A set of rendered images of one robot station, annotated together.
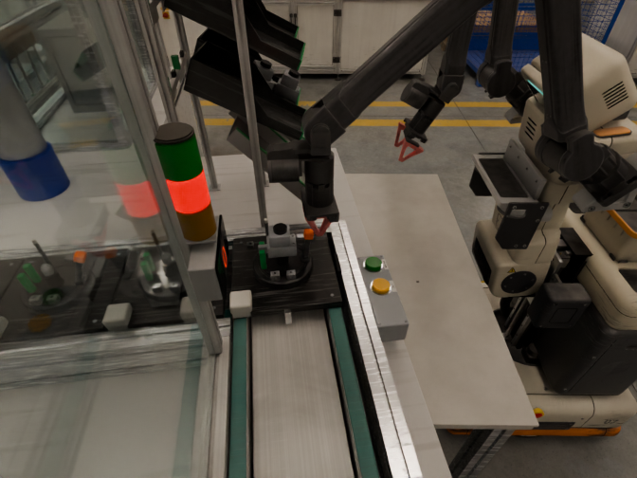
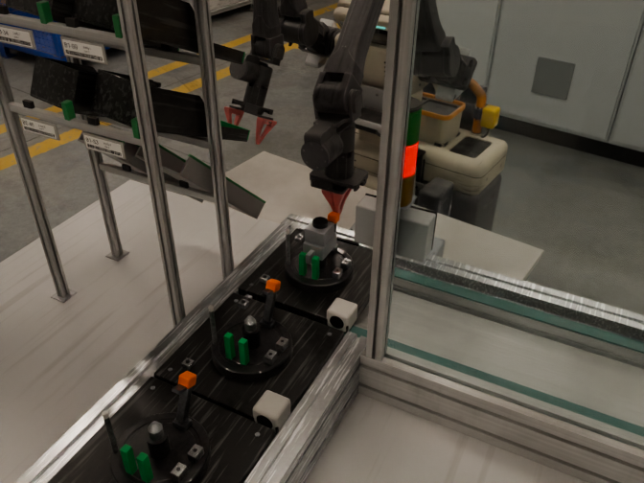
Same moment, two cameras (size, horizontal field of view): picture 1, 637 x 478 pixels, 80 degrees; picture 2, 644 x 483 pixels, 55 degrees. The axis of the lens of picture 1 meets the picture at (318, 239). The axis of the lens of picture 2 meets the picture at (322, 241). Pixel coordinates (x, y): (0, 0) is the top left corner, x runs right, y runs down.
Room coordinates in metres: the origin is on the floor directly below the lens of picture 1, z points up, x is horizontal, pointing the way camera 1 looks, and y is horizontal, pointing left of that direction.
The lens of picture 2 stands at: (0.05, 0.90, 1.75)
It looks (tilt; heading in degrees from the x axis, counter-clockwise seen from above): 35 degrees down; 305
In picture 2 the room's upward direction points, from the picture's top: 1 degrees clockwise
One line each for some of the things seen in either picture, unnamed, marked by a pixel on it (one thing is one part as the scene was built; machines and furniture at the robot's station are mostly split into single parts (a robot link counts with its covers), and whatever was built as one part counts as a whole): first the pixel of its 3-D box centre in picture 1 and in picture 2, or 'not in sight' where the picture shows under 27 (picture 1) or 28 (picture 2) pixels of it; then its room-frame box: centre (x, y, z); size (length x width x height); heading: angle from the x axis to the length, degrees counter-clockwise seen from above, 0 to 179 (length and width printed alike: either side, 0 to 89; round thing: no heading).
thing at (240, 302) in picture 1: (241, 303); (341, 314); (0.52, 0.17, 0.97); 0.05 x 0.05 x 0.04; 8
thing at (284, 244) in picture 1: (276, 239); (317, 238); (0.62, 0.09, 1.06); 0.08 x 0.04 x 0.07; 98
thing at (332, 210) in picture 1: (318, 192); (338, 164); (0.64, 0.00, 1.18); 0.10 x 0.07 x 0.07; 9
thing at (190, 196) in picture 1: (188, 188); not in sight; (0.42, 0.17, 1.33); 0.05 x 0.05 x 0.05
